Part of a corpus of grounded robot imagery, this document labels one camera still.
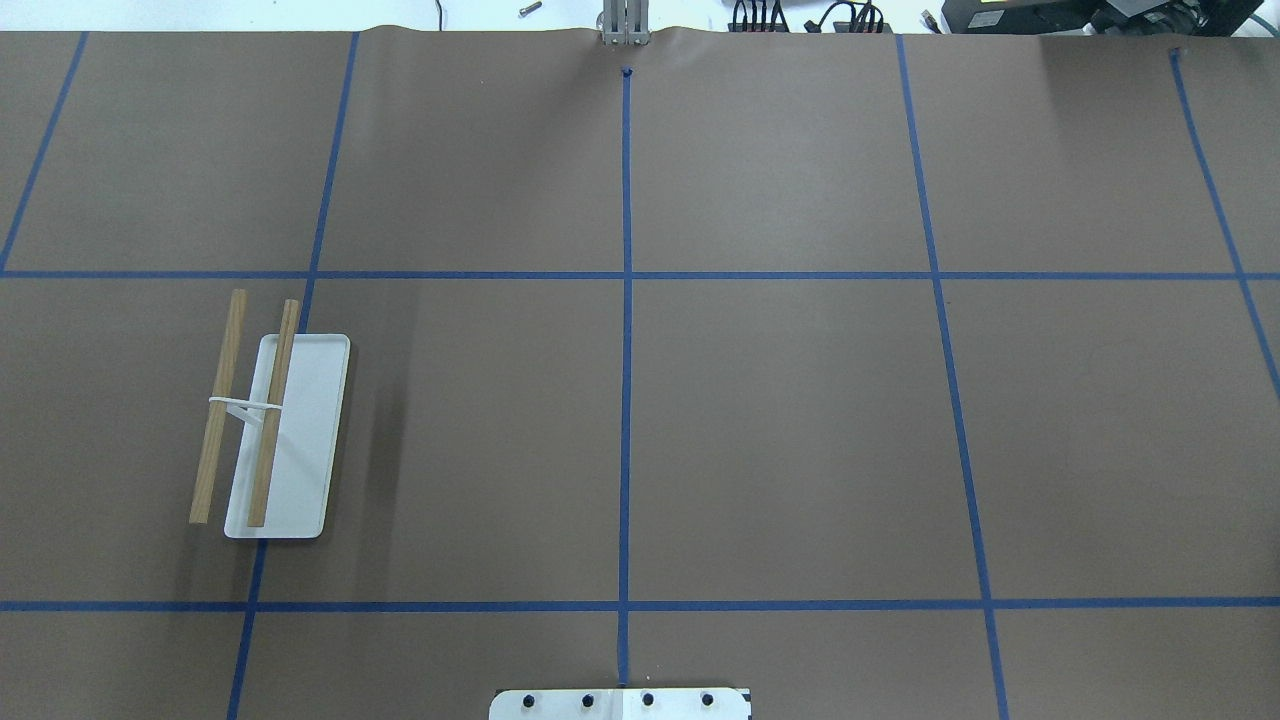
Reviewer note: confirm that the wooden towel rack white base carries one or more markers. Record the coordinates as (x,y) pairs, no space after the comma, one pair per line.
(291,420)

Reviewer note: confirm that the aluminium frame post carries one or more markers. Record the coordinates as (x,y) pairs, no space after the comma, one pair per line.
(625,22)

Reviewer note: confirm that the white camera pillar with base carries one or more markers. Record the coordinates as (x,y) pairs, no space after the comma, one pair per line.
(623,703)

